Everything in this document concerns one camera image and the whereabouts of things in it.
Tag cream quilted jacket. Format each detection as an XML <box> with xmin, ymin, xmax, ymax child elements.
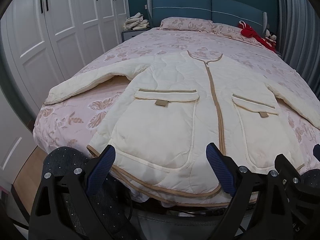
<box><xmin>45</xmin><ymin>51</ymin><xmax>319</xmax><ymax>207</ymax></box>

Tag pile of cream clothes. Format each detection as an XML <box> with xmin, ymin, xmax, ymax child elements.
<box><xmin>123</xmin><ymin>12</ymin><xmax>150</xmax><ymax>31</ymax></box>

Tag dark speckled trousers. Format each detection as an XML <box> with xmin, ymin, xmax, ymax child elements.
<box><xmin>42</xmin><ymin>147</ymin><xmax>140</xmax><ymax>239</ymax></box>

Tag small dolls on nightstand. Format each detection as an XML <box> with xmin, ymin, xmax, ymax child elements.
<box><xmin>265</xmin><ymin>29</ymin><xmax>277</xmax><ymax>43</ymax></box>

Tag red plush toy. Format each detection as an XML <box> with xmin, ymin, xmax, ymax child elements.
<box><xmin>238</xmin><ymin>21</ymin><xmax>276</xmax><ymax>52</ymax></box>

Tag blue grey curtain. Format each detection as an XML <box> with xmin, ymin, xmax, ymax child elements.
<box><xmin>277</xmin><ymin>0</ymin><xmax>319</xmax><ymax>97</ymax></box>

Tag right pink floral pillow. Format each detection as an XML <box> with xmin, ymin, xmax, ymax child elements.
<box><xmin>212</xmin><ymin>23</ymin><xmax>249</xmax><ymax>41</ymax></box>

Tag pink floral pillow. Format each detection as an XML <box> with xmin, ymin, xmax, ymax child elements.
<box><xmin>159</xmin><ymin>17</ymin><xmax>213</xmax><ymax>33</ymax></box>
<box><xmin>212</xmin><ymin>23</ymin><xmax>249</xmax><ymax>41</ymax></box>

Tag white wardrobe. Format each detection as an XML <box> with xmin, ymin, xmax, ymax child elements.
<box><xmin>1</xmin><ymin>0</ymin><xmax>129</xmax><ymax>113</ymax></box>

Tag blue bedside table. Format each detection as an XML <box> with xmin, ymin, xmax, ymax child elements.
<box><xmin>121</xmin><ymin>28</ymin><xmax>150</xmax><ymax>42</ymax></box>

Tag left pink floral pillow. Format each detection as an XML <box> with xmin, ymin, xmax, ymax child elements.
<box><xmin>159</xmin><ymin>17</ymin><xmax>213</xmax><ymax>33</ymax></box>

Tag blue upholstered headboard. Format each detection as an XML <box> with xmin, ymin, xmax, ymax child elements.
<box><xmin>146</xmin><ymin>0</ymin><xmax>268</xmax><ymax>36</ymax></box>

